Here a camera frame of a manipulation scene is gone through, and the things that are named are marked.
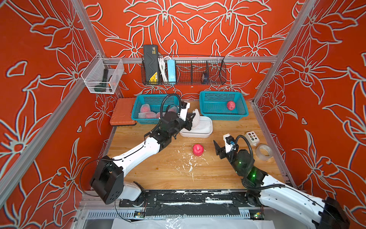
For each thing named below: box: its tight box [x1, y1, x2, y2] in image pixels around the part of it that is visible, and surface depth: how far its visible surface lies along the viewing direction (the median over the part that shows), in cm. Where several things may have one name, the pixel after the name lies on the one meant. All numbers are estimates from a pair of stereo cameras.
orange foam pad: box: [109, 97, 137, 126], surface depth 106 cm
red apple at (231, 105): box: [226, 100, 236, 111], surface depth 112 cm
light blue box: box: [166, 59, 177, 85], surface depth 92 cm
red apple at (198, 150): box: [192, 144, 205, 157], surface depth 87 cm
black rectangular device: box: [143, 44, 160, 83], surface depth 89 cm
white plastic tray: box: [179, 115, 214, 138], surface depth 100 cm
